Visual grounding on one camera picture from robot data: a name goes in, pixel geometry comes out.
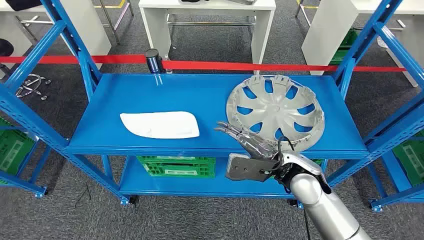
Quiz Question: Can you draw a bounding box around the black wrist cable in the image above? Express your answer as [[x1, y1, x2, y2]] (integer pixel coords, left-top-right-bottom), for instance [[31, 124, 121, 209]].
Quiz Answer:
[[264, 135, 296, 173]]

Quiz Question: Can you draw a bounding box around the white plastic body part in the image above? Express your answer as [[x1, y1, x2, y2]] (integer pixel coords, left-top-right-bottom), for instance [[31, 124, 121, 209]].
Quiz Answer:
[[119, 110, 201, 140]]

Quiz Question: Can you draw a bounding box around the black barrier post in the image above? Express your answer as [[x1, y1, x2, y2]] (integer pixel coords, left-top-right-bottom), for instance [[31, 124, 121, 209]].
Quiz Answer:
[[145, 48, 166, 74]]

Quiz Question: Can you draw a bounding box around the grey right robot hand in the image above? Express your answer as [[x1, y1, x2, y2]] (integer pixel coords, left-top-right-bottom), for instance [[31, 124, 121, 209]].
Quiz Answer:
[[214, 121, 279, 161]]

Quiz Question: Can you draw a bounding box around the thin black wire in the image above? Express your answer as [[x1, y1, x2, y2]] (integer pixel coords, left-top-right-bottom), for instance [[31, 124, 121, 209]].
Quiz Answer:
[[74, 183, 93, 209]]

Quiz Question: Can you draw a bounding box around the red barrier belt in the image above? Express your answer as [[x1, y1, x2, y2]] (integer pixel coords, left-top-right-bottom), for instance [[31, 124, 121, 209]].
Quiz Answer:
[[0, 54, 408, 73]]

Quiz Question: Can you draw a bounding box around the white table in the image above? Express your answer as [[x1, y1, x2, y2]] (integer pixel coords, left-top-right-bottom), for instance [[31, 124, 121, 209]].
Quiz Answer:
[[138, 0, 277, 75], [0, 0, 113, 61], [301, 0, 424, 88]]

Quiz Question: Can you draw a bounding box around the silver plastic wheel hubcap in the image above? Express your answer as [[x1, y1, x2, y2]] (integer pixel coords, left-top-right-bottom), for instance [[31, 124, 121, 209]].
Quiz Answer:
[[226, 74, 326, 153]]

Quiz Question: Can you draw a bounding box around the chrome base office chair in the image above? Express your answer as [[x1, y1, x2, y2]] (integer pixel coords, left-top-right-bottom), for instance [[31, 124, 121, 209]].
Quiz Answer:
[[0, 38, 53, 102]]

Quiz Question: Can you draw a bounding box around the blue metal shelf rack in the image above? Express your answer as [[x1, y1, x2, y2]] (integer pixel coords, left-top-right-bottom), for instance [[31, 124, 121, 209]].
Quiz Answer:
[[369, 132, 424, 213], [0, 115, 49, 199], [0, 0, 424, 208]]

